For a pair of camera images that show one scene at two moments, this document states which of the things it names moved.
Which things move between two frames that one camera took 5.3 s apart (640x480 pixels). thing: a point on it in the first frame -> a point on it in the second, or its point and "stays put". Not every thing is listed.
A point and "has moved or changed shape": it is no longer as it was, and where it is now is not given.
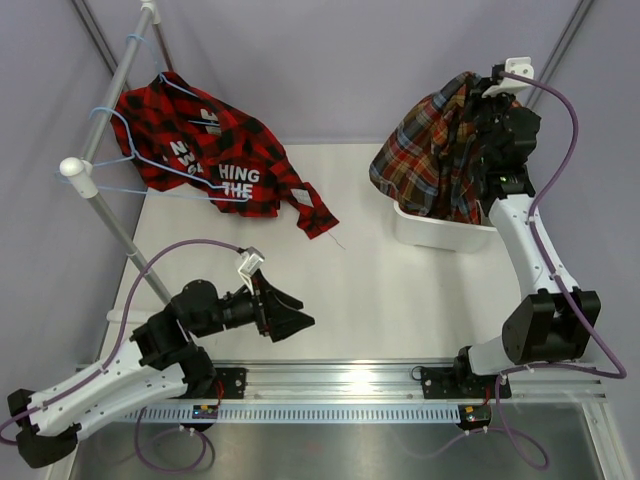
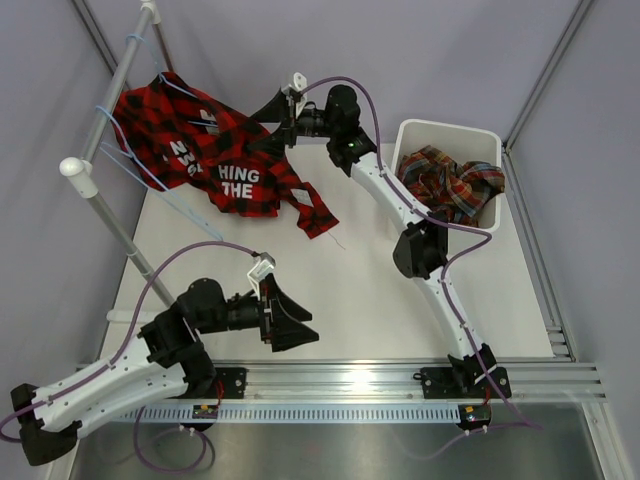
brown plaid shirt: (424, 160) has moved or changed shape
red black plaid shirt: (168, 126) stays put
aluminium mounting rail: (391, 382) stays put
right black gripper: (477, 101) -> (276, 111)
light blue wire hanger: (245, 198) has moved or changed shape
